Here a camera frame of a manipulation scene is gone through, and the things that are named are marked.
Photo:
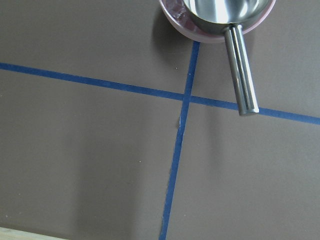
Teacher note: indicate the pink bowl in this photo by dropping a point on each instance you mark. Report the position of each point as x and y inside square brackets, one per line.
[177, 15]

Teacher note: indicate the steel scoop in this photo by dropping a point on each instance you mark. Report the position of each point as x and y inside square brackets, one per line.
[227, 18]

